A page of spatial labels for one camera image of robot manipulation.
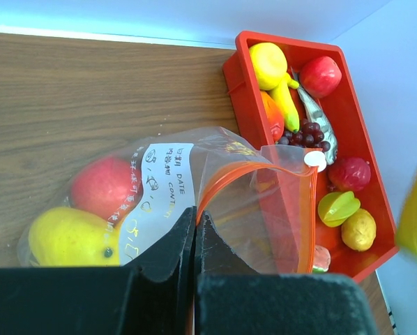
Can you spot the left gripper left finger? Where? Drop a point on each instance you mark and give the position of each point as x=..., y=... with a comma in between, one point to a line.
x=149, y=295

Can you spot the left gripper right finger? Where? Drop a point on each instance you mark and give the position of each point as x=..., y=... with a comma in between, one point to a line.
x=232, y=298

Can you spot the clear zip top bag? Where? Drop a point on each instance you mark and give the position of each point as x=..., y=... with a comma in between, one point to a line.
x=262, y=201

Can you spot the red apple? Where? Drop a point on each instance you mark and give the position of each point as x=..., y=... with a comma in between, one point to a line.
x=108, y=188
x=320, y=76

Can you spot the watermelon slice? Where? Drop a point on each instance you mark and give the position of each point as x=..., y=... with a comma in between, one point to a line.
x=321, y=260

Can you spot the green yellow starfruit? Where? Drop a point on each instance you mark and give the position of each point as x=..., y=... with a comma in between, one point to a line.
x=336, y=207

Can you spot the orange yellow fruit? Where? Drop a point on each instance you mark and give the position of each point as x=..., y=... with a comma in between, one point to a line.
x=358, y=232

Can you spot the red strawberry toy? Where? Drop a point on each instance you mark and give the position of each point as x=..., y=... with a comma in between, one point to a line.
x=350, y=174

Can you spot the purple grape bunch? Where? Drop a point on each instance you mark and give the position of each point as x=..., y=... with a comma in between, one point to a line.
x=310, y=135

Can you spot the small red tomato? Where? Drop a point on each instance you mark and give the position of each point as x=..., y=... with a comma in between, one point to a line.
x=274, y=116

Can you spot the small yellow banana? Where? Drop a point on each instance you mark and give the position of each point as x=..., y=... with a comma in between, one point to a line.
x=282, y=97

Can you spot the silver toy fish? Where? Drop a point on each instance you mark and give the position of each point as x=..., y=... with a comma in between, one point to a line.
x=315, y=114

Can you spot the red plastic bin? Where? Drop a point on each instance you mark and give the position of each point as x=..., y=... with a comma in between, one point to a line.
x=343, y=111

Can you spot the yellow lemon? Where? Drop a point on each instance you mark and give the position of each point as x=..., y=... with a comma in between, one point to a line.
x=269, y=64

